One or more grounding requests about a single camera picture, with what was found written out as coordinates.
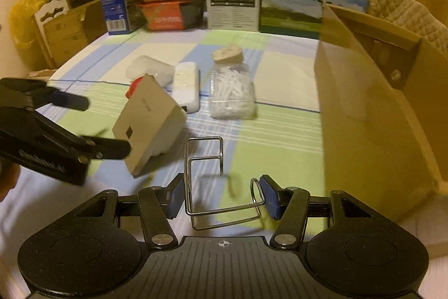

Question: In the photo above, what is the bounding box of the brown cardboard box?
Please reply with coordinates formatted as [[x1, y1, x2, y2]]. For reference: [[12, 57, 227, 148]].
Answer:
[[314, 1, 448, 240]]

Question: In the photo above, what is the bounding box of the plaid bed sheet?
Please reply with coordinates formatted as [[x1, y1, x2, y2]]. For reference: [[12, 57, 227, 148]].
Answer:
[[0, 29, 448, 299]]

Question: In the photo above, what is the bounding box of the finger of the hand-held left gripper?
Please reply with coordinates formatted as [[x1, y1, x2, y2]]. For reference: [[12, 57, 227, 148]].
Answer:
[[45, 91, 89, 111], [79, 135, 131, 163]]

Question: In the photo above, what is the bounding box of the translucent white plastic case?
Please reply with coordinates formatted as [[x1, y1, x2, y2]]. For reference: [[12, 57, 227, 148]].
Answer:
[[126, 55, 175, 87]]

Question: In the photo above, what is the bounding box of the metal wire rack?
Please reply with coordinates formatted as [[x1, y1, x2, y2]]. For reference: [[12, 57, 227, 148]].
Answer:
[[184, 137, 267, 230]]

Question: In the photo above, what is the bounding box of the orange-lid instant noodle bowl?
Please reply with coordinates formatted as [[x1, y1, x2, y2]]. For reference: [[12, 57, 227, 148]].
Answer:
[[135, 0, 205, 31]]

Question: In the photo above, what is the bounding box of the clear box of floss picks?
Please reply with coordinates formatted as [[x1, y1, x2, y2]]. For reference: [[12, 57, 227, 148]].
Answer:
[[209, 64, 256, 120]]

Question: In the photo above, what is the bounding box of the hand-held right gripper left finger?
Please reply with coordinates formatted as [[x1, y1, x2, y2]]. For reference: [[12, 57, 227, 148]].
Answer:
[[75, 175, 186, 251]]

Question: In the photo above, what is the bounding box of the quilted beige chair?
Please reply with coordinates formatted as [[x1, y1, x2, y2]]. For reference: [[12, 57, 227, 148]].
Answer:
[[366, 0, 448, 54]]

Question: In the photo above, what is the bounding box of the brown cardboard carton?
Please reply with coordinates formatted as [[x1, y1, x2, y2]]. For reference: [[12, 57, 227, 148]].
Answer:
[[33, 0, 106, 69]]

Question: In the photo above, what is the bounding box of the yellow plastic bag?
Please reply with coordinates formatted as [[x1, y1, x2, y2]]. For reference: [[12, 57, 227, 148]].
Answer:
[[9, 0, 50, 70]]

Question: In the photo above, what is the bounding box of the red round object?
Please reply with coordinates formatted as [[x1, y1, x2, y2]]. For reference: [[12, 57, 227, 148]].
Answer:
[[126, 80, 142, 99]]

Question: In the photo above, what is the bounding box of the beige plastic device box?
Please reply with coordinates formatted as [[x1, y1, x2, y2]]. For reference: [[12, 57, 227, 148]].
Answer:
[[112, 74, 188, 176]]

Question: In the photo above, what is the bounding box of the white rectangular device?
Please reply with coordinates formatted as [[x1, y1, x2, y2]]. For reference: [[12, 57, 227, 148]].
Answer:
[[172, 62, 201, 114]]

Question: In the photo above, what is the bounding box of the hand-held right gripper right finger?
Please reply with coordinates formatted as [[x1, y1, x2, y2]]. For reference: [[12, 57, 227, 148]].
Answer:
[[259, 175, 373, 249]]

